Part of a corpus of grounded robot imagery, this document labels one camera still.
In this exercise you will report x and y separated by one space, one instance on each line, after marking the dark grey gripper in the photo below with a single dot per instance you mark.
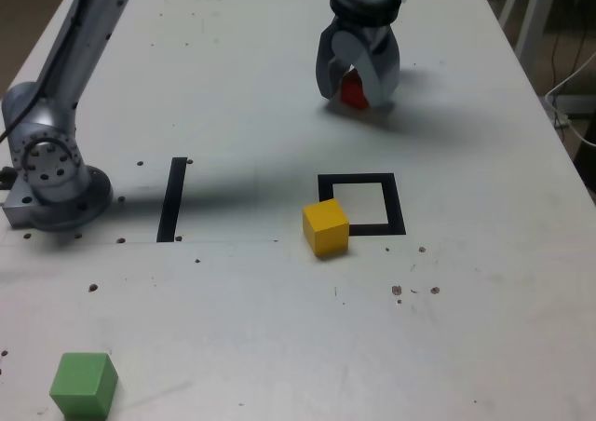
368 29

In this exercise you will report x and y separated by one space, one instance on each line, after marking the red cube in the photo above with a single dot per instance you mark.
352 92

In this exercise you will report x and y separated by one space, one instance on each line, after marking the yellow cube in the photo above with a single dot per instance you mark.
326 230

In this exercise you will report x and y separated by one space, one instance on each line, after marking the green cube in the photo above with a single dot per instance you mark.
84 386

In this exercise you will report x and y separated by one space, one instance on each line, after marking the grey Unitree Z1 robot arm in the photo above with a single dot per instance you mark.
60 90

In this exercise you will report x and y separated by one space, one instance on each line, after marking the black tape square outline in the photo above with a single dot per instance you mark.
393 202

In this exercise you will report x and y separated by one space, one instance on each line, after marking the black tape strip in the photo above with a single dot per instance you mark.
170 202

